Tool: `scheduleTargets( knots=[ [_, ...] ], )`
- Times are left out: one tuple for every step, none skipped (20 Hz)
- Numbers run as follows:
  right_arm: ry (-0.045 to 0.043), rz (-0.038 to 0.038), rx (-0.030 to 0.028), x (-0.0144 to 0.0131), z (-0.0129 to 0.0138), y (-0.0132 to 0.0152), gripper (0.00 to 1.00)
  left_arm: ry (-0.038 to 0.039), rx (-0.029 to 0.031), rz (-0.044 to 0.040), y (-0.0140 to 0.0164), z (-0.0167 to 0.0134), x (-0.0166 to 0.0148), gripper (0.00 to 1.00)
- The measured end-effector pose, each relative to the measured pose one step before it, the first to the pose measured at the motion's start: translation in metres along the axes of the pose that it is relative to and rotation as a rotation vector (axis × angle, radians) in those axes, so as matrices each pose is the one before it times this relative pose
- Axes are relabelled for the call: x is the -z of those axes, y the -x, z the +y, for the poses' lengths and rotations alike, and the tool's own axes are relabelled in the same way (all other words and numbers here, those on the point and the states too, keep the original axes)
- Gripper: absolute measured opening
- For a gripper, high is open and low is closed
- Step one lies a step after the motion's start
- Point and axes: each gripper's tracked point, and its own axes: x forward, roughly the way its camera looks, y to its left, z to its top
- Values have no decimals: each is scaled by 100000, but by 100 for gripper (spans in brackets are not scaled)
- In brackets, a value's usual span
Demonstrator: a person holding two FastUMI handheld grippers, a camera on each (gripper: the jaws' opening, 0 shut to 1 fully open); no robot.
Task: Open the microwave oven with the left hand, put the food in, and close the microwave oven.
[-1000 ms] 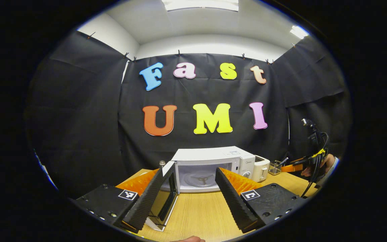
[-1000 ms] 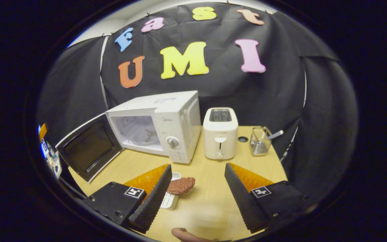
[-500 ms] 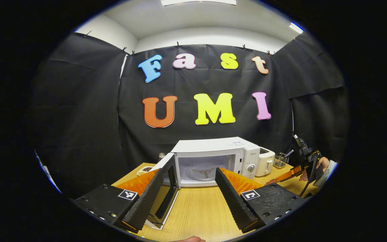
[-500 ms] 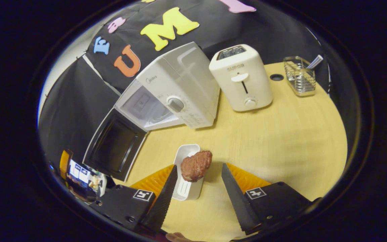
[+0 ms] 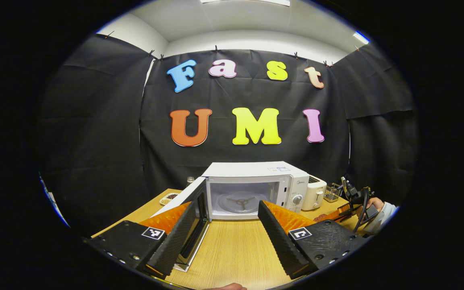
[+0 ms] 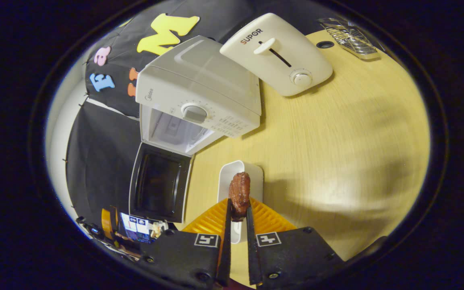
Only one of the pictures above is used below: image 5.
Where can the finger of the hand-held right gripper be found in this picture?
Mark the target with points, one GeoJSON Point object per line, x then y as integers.
{"type": "Point", "coordinates": [344, 210]}

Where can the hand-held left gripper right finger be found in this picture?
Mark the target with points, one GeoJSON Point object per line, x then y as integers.
{"type": "Point", "coordinates": [278, 241]}

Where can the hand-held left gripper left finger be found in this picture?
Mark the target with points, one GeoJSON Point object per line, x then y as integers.
{"type": "Point", "coordinates": [173, 241]}

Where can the white microwave oven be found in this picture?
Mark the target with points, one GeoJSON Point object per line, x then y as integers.
{"type": "Point", "coordinates": [256, 169]}

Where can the small clear cutlery holder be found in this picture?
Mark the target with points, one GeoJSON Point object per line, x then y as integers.
{"type": "Point", "coordinates": [332, 194]}

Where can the white toaster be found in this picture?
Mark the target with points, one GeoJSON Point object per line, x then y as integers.
{"type": "Point", "coordinates": [313, 193]}

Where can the white divided snack tray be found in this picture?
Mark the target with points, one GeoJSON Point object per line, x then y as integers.
{"type": "Point", "coordinates": [169, 198]}

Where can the clear plastic water bottle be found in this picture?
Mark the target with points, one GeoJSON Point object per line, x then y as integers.
{"type": "Point", "coordinates": [190, 181]}

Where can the black backdrop cloth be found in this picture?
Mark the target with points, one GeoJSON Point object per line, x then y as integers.
{"type": "Point", "coordinates": [95, 133]}

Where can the small ceiling light panel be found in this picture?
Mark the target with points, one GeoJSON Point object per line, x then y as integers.
{"type": "Point", "coordinates": [361, 37]}

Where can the long ceiling light panel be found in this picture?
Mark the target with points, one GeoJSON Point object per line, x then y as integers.
{"type": "Point", "coordinates": [248, 2]}

